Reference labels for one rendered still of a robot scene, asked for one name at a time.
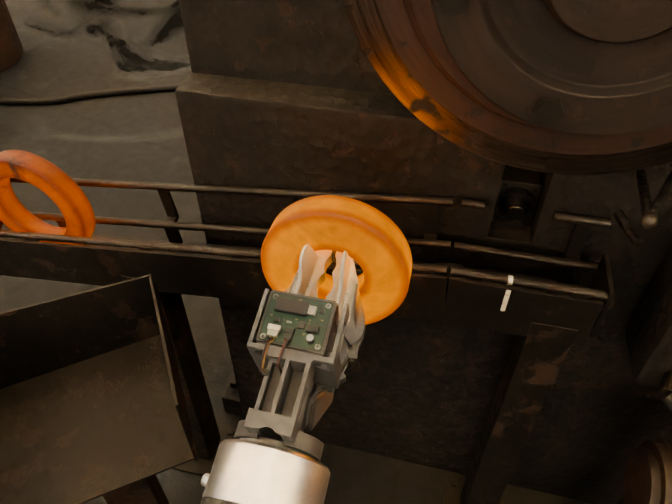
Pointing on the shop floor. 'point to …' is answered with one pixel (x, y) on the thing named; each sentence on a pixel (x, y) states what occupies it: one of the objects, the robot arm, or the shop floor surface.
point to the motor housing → (648, 474)
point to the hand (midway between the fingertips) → (336, 252)
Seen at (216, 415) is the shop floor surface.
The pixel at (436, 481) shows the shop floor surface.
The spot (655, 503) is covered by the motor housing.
